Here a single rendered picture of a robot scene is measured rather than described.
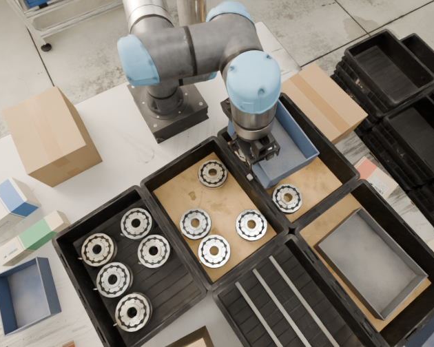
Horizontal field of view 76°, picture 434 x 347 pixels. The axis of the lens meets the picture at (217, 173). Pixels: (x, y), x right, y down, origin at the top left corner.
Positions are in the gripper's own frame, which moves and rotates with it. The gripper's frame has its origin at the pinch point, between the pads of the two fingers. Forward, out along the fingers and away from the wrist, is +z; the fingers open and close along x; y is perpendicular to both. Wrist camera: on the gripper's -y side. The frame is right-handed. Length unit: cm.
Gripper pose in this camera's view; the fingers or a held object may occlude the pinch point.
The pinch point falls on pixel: (248, 150)
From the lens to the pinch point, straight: 72.6
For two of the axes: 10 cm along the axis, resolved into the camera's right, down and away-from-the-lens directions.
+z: 1.2, 2.7, 9.6
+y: 4.7, 8.3, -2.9
